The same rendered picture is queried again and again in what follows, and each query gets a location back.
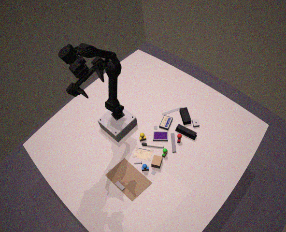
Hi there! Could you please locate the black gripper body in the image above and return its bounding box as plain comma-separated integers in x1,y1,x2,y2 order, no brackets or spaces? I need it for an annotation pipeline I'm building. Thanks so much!
66,56,107,97

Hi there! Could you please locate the brown clipboard with grey clip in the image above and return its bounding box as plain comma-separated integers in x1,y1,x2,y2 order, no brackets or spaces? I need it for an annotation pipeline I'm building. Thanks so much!
106,158,152,201

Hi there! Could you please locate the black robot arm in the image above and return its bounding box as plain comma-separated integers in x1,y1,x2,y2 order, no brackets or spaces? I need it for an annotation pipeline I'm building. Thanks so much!
58,43,125,120

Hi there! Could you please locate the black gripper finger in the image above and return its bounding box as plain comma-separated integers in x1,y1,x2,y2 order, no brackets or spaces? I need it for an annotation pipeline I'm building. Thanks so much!
92,62,105,83
71,85,88,98

